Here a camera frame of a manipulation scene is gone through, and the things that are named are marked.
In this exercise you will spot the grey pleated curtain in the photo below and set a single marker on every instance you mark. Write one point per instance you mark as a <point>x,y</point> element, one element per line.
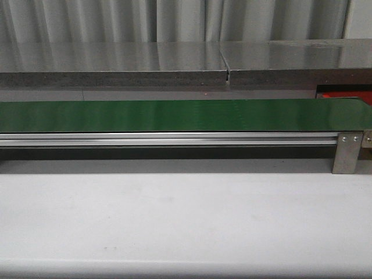
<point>170,21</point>

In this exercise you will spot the aluminium conveyor frame rail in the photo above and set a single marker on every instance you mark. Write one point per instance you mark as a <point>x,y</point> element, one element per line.
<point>79,140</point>

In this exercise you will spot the red plastic bin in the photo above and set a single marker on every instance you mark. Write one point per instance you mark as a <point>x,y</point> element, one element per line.
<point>347,97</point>

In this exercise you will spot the steel conveyor support bracket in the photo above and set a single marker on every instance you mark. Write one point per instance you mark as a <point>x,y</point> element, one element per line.
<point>347,152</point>

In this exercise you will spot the green conveyor belt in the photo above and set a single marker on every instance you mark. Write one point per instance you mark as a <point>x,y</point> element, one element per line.
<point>334,114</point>

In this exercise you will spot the grey stone counter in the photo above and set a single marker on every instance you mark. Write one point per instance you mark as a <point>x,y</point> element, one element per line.
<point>102,71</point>

